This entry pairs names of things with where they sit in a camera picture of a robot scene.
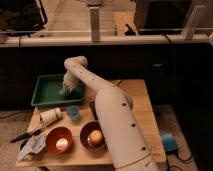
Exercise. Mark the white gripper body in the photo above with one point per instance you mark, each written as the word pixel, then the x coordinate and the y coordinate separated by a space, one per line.
pixel 70 80

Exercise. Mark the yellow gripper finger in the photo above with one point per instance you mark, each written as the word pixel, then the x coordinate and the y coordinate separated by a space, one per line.
pixel 69 89

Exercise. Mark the blue sponge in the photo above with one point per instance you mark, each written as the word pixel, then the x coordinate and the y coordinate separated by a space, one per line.
pixel 64 92

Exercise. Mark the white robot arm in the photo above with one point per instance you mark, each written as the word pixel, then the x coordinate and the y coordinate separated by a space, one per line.
pixel 123 136

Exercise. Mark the green plastic tray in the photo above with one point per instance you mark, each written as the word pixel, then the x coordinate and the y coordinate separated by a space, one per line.
pixel 46 92

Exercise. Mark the small blue cup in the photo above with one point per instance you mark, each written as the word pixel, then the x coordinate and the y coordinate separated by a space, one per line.
pixel 73 112

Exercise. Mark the black remote control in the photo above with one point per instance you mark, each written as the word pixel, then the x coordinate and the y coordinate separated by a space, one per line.
pixel 92 107

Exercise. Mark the white cylindrical container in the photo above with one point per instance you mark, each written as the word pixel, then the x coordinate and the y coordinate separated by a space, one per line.
pixel 50 116

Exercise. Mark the orange bowl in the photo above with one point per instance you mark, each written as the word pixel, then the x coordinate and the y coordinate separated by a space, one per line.
pixel 54 135

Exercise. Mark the yellow orange fruit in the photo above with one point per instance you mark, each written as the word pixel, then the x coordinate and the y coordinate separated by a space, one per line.
pixel 95 137

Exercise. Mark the white egg in bowl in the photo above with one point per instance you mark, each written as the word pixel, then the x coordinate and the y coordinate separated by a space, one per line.
pixel 62 144

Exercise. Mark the crumpled white cloth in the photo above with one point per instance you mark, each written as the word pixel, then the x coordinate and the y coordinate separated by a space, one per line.
pixel 34 146

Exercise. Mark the small black object on shelf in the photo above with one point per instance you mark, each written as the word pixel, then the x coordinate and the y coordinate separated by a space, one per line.
pixel 129 31

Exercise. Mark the black monitor upper left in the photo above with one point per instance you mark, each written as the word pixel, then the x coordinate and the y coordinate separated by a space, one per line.
pixel 22 17

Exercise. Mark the blue box on floor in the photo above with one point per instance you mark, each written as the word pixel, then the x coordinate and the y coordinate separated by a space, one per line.
pixel 169 143

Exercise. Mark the black handled pliers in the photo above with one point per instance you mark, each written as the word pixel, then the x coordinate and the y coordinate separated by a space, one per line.
pixel 26 135

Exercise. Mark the white horizontal rail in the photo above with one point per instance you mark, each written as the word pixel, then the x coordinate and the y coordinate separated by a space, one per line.
pixel 82 41

